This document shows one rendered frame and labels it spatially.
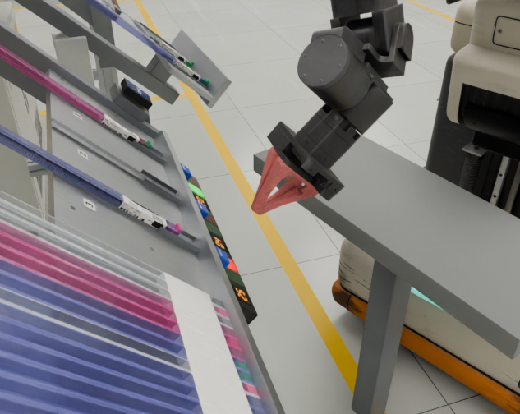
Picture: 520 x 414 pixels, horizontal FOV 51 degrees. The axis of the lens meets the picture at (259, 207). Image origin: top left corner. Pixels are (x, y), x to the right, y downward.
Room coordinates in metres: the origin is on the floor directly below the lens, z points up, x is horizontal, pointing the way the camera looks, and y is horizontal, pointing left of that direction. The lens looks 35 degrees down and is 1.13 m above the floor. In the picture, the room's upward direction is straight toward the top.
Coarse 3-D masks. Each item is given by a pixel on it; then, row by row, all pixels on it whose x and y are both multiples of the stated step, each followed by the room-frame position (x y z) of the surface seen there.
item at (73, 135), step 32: (64, 128) 0.59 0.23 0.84; (96, 128) 0.66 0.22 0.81; (128, 128) 0.76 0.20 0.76; (64, 160) 0.51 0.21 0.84; (96, 160) 0.56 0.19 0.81; (128, 160) 0.63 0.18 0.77; (160, 160) 0.71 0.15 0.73; (64, 192) 0.44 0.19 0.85; (128, 192) 0.54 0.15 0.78; (160, 192) 0.60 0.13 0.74; (96, 224) 0.42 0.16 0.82; (128, 224) 0.46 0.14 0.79; (160, 256) 0.44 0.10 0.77; (192, 256) 0.49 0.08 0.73
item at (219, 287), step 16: (160, 144) 0.77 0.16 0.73; (176, 160) 0.70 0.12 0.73; (176, 176) 0.66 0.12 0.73; (192, 208) 0.58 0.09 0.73; (192, 224) 0.55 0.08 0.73; (208, 240) 0.51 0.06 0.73; (208, 256) 0.48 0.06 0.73; (208, 272) 0.46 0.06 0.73; (224, 272) 0.46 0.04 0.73; (208, 288) 0.44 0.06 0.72; (224, 288) 0.43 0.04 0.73; (224, 304) 0.41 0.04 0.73; (240, 320) 0.38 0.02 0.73; (240, 336) 0.36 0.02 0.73; (256, 352) 0.34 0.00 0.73; (256, 368) 0.32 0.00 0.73; (256, 384) 0.31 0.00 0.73; (272, 384) 0.31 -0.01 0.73; (272, 400) 0.29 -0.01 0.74
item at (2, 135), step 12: (0, 132) 0.45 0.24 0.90; (12, 132) 0.47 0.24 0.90; (12, 144) 0.46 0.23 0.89; (24, 144) 0.46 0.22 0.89; (36, 156) 0.46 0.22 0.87; (48, 156) 0.47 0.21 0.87; (48, 168) 0.46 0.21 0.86; (60, 168) 0.47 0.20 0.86; (72, 168) 0.48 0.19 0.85; (72, 180) 0.47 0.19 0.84; (84, 180) 0.47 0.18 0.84; (96, 180) 0.49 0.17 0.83; (96, 192) 0.48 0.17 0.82; (108, 192) 0.48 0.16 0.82; (120, 204) 0.48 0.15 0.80; (168, 228) 0.50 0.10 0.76
